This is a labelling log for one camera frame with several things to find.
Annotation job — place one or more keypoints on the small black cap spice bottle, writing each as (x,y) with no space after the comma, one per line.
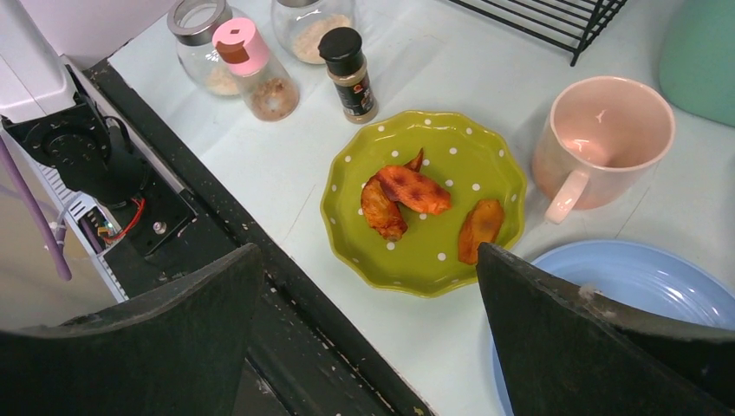
(341,49)

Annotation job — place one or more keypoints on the orange chicken wing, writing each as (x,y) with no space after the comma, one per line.
(414,190)
(381,213)

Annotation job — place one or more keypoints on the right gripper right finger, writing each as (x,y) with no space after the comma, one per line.
(563,353)

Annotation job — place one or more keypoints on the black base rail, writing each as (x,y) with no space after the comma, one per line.
(302,356)

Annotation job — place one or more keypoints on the pink mug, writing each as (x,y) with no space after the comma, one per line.
(601,135)

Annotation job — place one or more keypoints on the green plastic bin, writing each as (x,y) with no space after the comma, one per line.
(696,67)

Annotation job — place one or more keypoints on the round glass jar silver lid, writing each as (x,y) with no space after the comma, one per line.
(193,24)

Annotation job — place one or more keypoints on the blue plate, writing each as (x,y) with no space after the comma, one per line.
(639,276)

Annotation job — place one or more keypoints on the green dotted plate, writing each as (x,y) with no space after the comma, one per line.
(470,161)

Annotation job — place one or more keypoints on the brown fried food piece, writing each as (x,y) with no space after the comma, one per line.
(482,225)

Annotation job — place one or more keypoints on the pink lid spice shaker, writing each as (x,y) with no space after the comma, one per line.
(264,84)

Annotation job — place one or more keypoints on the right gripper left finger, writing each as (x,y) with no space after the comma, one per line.
(175,350)

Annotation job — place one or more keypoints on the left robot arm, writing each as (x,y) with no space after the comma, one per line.
(50,115)

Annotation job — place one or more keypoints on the black wire rack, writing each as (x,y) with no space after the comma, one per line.
(569,25)

